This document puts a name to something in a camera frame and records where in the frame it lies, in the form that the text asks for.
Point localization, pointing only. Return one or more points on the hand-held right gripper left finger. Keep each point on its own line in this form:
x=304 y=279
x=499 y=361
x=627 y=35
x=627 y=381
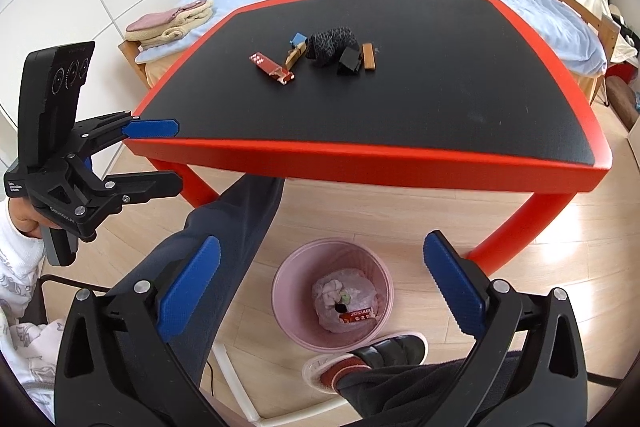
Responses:
x=190 y=292

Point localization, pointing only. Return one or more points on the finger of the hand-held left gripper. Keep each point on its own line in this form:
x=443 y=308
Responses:
x=150 y=128
x=150 y=184

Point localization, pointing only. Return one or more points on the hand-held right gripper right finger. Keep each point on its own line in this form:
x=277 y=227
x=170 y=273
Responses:
x=455 y=287

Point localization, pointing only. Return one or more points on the pink waste bin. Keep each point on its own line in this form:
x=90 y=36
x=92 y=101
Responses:
x=295 y=307

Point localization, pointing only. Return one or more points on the red packet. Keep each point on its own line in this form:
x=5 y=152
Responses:
x=270 y=67

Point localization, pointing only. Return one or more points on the blue and wooden block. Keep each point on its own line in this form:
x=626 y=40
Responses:
x=296 y=49

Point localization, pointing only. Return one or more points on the black knitted sock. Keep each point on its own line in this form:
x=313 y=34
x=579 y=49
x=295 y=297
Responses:
x=327 y=44

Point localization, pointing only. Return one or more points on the black small box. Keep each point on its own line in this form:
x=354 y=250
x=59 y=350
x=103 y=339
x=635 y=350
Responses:
x=349 y=62

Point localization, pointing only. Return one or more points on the brown bar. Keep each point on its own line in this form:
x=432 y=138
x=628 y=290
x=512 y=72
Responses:
x=369 y=57

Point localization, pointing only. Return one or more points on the person's left hand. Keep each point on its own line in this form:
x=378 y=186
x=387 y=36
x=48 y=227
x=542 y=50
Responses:
x=22 y=217

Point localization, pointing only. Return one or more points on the person's left leg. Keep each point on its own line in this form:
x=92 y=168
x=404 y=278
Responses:
x=230 y=227

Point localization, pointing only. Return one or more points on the person's leg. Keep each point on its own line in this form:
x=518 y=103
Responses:
x=230 y=227
x=410 y=392

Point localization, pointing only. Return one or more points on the black and white shoe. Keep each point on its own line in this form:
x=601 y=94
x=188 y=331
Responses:
x=390 y=349

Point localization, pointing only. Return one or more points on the red wrapper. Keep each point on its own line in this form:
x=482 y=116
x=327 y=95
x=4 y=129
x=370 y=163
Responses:
x=357 y=314

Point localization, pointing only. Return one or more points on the pink folded towel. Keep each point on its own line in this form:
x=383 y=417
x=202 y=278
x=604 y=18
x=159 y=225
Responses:
x=155 y=21

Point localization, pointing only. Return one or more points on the person's right leg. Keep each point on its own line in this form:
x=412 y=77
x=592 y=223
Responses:
x=410 y=392

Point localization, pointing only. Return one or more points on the beige folded towel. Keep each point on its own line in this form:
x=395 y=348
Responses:
x=192 y=14

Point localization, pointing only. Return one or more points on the translucent plastic bag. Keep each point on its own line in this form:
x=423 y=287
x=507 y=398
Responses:
x=330 y=292

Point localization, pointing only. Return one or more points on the patterned white garment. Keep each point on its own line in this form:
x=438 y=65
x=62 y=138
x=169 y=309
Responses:
x=25 y=347

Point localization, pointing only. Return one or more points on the red and black table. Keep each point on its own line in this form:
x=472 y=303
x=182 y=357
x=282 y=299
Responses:
x=400 y=107

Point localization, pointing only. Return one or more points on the light blue bedsheet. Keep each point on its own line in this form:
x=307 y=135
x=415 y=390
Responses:
x=540 y=2

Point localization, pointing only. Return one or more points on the bed with blue sheet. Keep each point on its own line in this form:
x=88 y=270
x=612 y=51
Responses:
x=575 y=2

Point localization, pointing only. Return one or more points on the white tube frame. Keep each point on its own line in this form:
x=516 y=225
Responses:
x=232 y=382

